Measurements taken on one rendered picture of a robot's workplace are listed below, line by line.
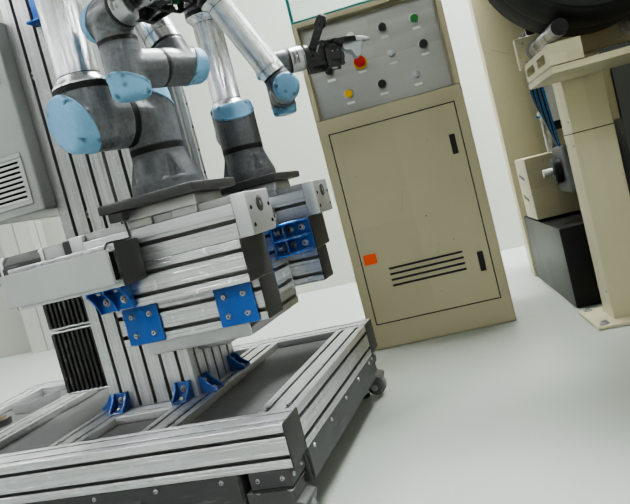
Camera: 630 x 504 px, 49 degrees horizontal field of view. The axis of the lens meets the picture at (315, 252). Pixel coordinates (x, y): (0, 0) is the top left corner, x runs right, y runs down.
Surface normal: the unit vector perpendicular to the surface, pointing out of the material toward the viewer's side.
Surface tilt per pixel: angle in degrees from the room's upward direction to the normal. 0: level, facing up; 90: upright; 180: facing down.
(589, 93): 90
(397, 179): 90
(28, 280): 90
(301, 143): 90
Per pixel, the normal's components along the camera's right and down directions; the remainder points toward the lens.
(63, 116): -0.61, 0.35
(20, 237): -0.27, 0.14
